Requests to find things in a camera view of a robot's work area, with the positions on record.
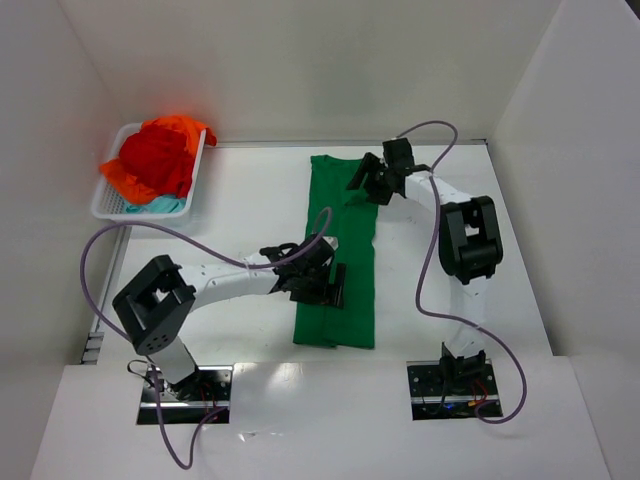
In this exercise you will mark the teal t shirt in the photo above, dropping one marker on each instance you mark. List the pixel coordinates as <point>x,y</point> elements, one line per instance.
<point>165,204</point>

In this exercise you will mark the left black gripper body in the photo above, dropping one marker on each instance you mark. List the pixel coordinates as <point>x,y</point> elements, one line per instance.
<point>324,288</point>

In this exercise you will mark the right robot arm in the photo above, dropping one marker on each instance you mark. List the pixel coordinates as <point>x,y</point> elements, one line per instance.
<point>466,236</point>

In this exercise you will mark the green t shirt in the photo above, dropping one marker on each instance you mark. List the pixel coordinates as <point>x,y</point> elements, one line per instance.
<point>354,225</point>

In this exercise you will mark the white plastic basket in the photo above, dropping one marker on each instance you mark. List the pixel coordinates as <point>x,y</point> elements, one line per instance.
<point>108,204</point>

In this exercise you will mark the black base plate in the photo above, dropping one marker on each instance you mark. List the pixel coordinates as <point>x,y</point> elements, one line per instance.
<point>208,393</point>
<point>434,398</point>

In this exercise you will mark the orange t shirt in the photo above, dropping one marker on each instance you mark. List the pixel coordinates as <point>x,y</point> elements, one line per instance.
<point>128,185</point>

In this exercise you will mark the red t shirt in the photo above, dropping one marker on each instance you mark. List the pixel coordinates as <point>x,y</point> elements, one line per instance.
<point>160,158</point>

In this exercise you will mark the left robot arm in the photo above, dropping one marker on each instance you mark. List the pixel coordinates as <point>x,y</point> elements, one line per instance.
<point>155,304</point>

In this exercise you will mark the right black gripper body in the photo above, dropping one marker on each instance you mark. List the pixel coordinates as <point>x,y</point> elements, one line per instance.
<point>378,176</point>

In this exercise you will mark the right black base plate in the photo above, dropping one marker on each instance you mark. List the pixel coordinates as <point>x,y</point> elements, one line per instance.
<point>434,398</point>

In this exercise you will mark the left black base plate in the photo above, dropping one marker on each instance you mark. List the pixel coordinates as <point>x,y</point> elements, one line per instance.
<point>208,393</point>

